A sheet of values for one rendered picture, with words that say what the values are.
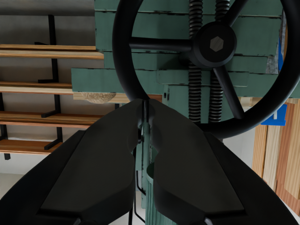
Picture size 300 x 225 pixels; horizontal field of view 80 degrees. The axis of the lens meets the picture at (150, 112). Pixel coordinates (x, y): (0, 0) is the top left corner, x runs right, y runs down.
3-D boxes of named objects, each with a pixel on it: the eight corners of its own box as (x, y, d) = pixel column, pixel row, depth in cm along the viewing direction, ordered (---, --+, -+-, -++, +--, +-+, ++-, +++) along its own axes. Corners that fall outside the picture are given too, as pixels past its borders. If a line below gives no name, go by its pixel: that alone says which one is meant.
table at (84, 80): (357, 74, 36) (349, 105, 37) (261, 75, 65) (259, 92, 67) (47, 64, 35) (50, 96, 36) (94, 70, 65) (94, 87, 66)
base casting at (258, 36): (284, 16, 42) (277, 57, 44) (206, 50, 99) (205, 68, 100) (92, 10, 42) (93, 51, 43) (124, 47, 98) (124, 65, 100)
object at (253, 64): (268, 56, 44) (265, 73, 45) (230, 62, 64) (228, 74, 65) (103, 51, 43) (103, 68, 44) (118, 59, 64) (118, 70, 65)
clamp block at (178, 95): (240, 86, 36) (234, 130, 38) (215, 83, 49) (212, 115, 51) (165, 84, 36) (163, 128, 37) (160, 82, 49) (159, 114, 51)
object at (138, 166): (142, 141, 83) (141, 170, 86) (143, 135, 92) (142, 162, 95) (123, 140, 83) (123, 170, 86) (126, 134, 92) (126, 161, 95)
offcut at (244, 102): (226, 95, 50) (224, 106, 50) (241, 97, 46) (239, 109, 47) (235, 94, 52) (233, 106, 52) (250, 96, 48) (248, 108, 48)
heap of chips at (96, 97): (111, 93, 46) (111, 107, 47) (119, 89, 60) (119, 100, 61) (75, 91, 46) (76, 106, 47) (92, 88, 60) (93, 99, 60)
